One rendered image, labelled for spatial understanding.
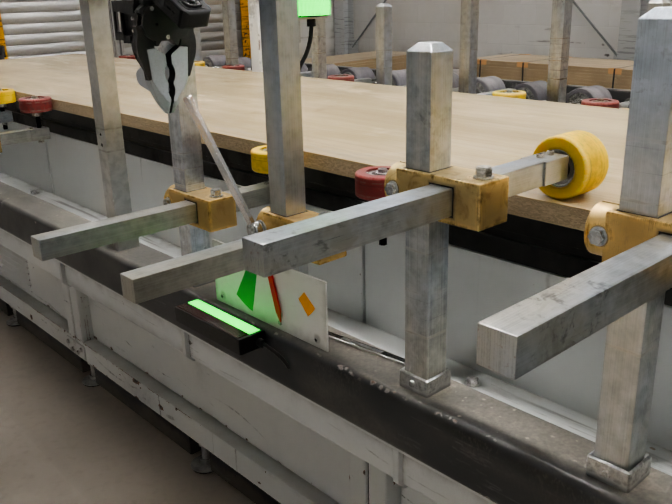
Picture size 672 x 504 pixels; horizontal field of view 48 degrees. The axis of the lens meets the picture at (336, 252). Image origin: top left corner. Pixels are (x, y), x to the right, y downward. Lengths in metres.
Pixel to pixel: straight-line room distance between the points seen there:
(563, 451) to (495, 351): 0.37
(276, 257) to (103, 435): 1.67
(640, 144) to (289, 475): 1.22
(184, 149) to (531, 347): 0.82
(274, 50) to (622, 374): 0.56
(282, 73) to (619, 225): 0.48
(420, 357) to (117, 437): 1.45
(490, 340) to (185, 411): 1.55
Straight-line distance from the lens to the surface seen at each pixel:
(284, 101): 1.00
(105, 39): 1.43
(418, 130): 0.83
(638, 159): 0.69
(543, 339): 0.50
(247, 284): 1.13
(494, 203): 0.80
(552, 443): 0.86
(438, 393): 0.93
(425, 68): 0.81
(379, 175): 1.08
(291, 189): 1.02
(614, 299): 0.57
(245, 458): 1.80
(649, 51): 0.68
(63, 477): 2.14
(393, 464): 1.05
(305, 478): 1.69
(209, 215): 1.17
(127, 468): 2.11
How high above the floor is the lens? 1.16
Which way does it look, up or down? 19 degrees down
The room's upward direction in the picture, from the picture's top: 2 degrees counter-clockwise
